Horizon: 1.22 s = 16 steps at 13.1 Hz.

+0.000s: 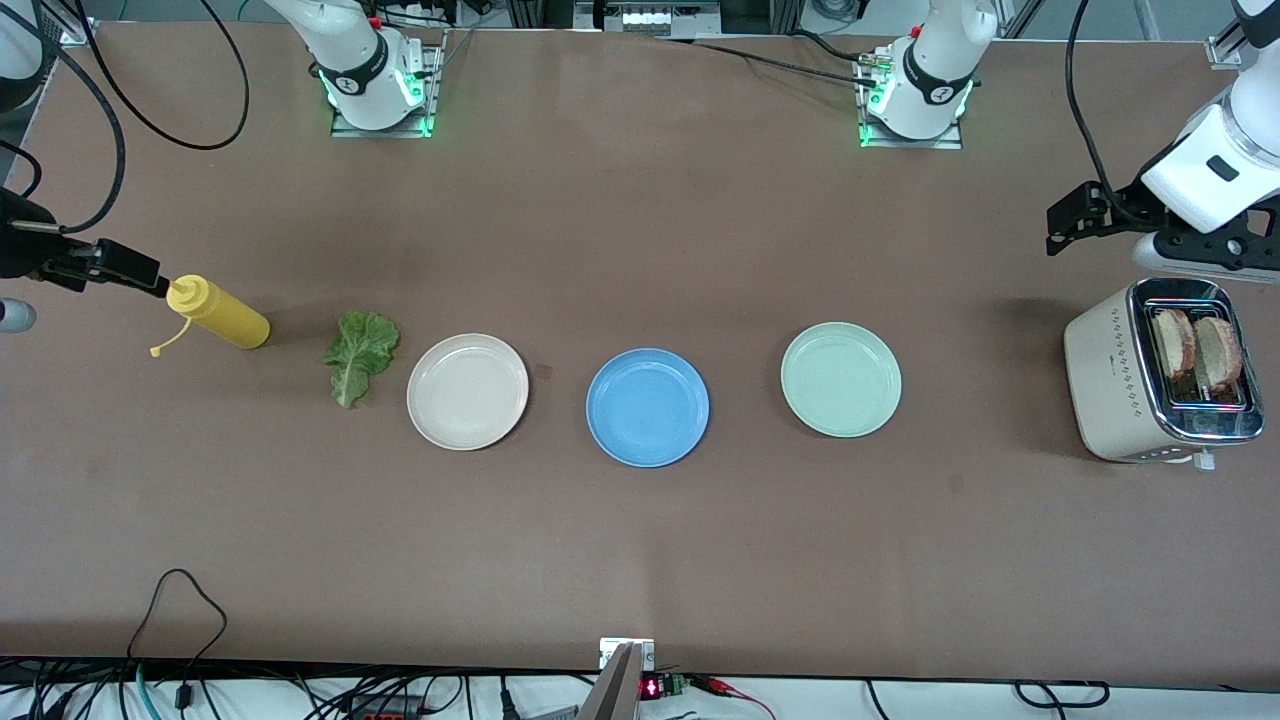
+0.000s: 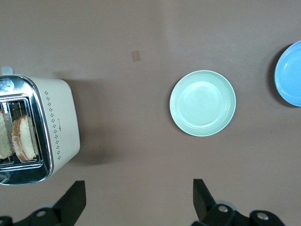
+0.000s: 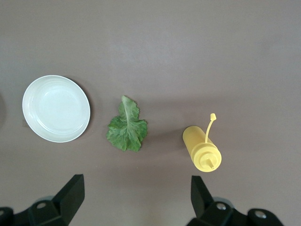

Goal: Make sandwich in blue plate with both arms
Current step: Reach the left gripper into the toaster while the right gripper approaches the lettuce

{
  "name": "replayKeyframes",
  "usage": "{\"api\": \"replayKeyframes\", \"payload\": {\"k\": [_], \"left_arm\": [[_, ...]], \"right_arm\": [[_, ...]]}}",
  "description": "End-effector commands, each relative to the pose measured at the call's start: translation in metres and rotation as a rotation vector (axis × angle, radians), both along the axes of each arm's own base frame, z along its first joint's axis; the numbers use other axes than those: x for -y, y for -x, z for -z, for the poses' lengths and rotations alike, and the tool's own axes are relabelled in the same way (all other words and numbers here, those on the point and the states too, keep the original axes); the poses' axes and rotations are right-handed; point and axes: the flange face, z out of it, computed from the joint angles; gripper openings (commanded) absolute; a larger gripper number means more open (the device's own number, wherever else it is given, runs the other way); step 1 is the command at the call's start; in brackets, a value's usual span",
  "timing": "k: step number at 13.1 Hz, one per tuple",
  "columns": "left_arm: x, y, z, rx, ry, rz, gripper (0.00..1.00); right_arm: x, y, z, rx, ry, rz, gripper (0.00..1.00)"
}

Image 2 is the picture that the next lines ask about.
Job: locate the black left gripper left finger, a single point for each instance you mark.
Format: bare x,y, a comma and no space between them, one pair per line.
70,202

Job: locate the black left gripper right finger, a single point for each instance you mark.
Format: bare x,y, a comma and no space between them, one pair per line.
202,197

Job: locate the toasted bread slice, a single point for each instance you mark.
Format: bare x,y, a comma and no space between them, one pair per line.
24,139
4,139

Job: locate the pale green plate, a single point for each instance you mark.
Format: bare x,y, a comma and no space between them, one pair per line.
202,103

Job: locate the blue plate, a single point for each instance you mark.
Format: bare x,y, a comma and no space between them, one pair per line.
290,75

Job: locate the beige chrome toaster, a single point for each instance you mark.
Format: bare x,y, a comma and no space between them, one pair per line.
61,106

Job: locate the brown tape patch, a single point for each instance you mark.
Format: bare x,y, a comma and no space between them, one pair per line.
136,56

